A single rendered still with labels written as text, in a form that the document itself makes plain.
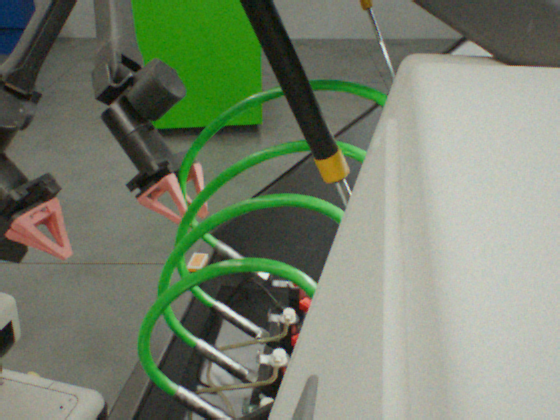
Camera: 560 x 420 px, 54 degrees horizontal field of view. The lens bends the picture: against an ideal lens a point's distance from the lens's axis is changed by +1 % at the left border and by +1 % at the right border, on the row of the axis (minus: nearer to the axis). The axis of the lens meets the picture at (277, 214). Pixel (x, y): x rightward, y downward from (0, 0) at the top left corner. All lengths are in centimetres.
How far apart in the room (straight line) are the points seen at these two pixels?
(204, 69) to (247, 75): 31
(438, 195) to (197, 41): 389
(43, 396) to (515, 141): 179
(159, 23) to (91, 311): 216
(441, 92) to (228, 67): 385
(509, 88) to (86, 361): 222
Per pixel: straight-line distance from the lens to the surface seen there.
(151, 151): 80
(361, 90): 68
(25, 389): 195
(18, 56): 124
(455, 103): 24
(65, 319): 261
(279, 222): 115
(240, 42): 404
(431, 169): 18
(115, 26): 95
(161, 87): 77
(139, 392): 92
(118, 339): 244
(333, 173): 37
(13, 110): 75
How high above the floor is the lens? 162
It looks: 31 degrees down
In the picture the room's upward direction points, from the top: straight up
